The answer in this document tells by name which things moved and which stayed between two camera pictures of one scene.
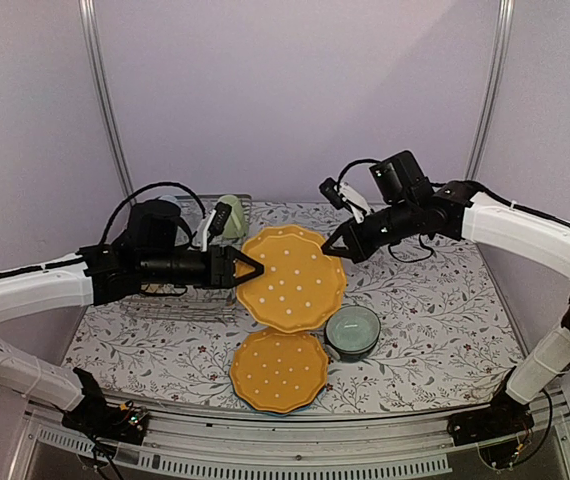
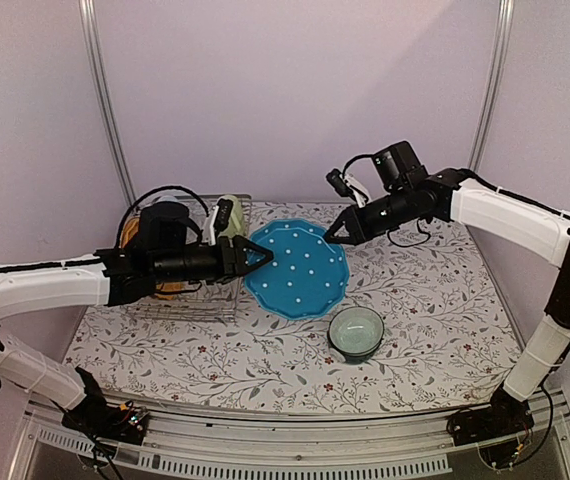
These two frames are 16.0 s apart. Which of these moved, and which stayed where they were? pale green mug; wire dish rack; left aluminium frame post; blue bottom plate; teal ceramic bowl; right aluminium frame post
Moved: blue bottom plate
Stayed: wire dish rack; right aluminium frame post; teal ceramic bowl; left aluminium frame post; pale green mug
